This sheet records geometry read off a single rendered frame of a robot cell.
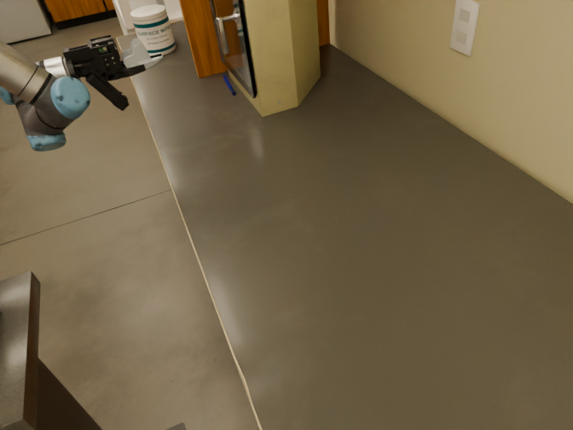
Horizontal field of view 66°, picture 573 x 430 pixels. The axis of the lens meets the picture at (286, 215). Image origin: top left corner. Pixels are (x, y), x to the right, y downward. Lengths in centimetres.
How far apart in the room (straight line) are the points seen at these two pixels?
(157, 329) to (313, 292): 132
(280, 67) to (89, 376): 140
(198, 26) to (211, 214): 75
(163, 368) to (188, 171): 100
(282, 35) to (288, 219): 51
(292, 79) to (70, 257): 166
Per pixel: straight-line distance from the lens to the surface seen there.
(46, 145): 113
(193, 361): 187
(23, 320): 92
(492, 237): 89
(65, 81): 102
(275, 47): 121
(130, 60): 116
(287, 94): 127
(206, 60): 156
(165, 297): 211
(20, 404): 82
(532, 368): 74
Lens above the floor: 154
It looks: 41 degrees down
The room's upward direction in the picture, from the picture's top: 8 degrees counter-clockwise
